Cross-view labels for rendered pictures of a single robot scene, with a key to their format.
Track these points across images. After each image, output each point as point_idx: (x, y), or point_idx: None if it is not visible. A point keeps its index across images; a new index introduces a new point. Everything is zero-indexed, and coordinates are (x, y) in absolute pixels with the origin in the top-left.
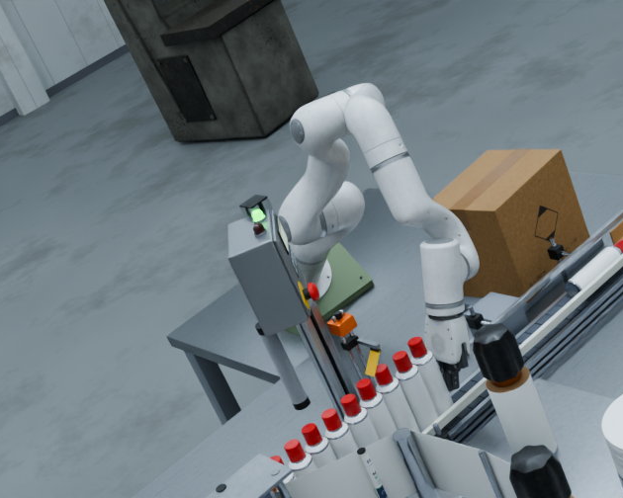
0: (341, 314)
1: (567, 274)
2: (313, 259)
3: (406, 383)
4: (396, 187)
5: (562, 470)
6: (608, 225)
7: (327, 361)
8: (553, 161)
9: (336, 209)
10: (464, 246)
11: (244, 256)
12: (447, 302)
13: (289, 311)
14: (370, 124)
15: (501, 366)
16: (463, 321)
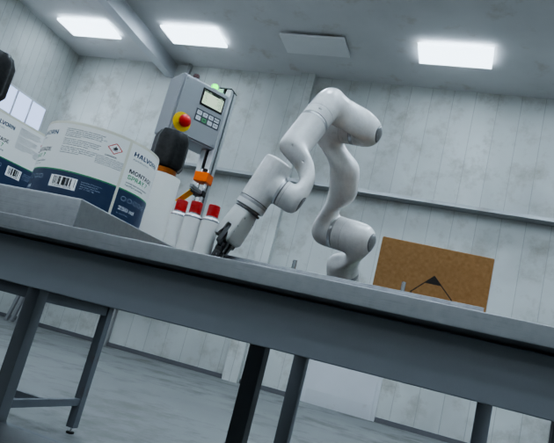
0: (206, 170)
1: None
2: (330, 272)
3: (183, 219)
4: (293, 124)
5: None
6: (452, 302)
7: (188, 203)
8: (477, 259)
9: (343, 227)
10: (296, 184)
11: (174, 79)
12: (244, 192)
13: (165, 119)
14: (318, 93)
15: (154, 148)
16: (242, 211)
